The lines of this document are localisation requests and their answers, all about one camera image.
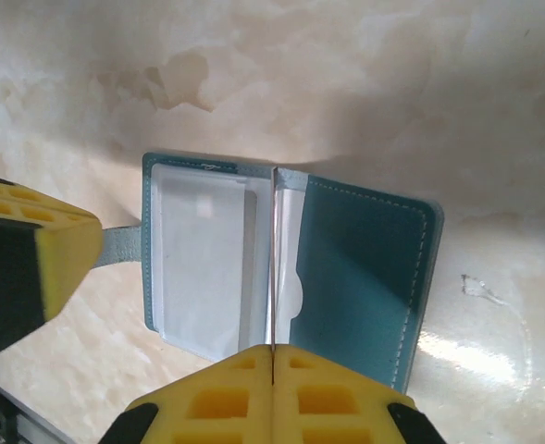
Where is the aluminium table base rail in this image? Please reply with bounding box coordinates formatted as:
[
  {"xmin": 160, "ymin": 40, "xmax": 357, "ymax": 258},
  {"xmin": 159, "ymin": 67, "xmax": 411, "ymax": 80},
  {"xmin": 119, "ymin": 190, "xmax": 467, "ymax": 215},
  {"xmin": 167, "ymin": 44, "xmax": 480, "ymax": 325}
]
[{"xmin": 0, "ymin": 358, "xmax": 77, "ymax": 444}]

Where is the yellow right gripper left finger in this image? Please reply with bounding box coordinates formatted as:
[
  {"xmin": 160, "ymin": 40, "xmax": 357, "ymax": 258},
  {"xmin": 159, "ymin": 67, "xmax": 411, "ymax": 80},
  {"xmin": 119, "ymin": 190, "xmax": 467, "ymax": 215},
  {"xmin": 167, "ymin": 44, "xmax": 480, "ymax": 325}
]
[{"xmin": 98, "ymin": 344, "xmax": 274, "ymax": 444}]

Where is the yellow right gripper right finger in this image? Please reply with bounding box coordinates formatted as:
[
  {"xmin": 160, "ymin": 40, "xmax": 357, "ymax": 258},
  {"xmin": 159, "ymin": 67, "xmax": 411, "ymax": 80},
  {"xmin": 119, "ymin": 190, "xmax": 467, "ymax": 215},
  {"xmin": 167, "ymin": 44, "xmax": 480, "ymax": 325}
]
[{"xmin": 271, "ymin": 344, "xmax": 447, "ymax": 444}]

